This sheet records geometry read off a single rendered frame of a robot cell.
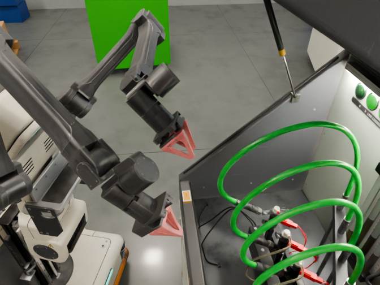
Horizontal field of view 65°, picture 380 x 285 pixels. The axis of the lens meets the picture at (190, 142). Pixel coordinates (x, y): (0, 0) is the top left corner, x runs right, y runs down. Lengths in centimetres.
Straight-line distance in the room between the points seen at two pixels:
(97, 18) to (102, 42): 28
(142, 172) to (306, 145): 80
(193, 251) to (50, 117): 61
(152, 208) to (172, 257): 147
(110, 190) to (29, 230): 73
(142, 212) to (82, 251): 127
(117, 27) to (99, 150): 339
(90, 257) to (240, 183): 98
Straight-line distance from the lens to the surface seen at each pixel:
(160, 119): 69
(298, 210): 65
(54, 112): 66
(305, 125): 72
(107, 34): 400
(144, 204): 64
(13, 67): 72
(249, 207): 87
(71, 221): 135
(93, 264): 183
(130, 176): 57
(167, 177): 254
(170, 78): 68
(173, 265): 207
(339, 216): 100
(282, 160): 124
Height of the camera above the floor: 182
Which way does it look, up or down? 39 degrees down
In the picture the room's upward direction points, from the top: straight up
